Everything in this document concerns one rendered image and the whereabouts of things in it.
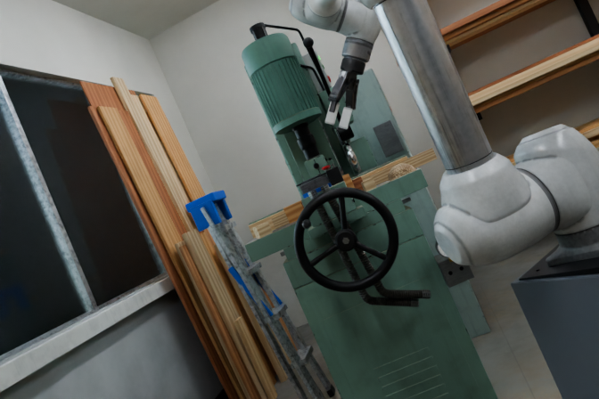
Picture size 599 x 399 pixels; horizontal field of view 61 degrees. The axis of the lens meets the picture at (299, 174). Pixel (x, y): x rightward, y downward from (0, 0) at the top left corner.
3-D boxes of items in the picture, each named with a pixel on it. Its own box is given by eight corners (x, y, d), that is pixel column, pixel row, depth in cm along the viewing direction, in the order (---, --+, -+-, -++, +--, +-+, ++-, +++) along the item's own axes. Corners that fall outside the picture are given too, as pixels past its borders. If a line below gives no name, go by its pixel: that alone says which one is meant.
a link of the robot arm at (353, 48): (376, 48, 163) (371, 67, 164) (349, 43, 166) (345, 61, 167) (369, 41, 155) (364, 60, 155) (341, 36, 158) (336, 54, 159)
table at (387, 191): (245, 268, 152) (237, 249, 152) (261, 253, 183) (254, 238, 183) (435, 186, 148) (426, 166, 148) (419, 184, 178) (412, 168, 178)
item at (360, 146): (355, 175, 190) (341, 145, 191) (354, 175, 197) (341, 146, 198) (378, 164, 190) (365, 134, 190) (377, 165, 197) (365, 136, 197)
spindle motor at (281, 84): (273, 134, 169) (235, 48, 170) (279, 138, 187) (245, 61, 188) (322, 111, 168) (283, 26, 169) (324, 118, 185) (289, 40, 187)
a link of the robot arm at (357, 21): (371, 48, 167) (332, 37, 165) (384, 1, 165) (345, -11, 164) (379, 44, 156) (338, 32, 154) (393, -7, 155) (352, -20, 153)
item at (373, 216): (288, 261, 161) (283, 249, 161) (293, 251, 182) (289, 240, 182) (406, 209, 158) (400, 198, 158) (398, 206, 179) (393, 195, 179)
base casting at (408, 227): (292, 290, 160) (281, 264, 161) (305, 261, 218) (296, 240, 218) (425, 233, 157) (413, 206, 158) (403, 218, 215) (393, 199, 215)
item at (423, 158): (275, 229, 177) (271, 218, 177) (276, 228, 179) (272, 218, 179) (437, 158, 172) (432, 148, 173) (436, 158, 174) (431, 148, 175)
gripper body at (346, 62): (362, 59, 156) (353, 89, 157) (369, 65, 164) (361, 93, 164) (339, 54, 159) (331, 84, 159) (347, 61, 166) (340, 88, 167)
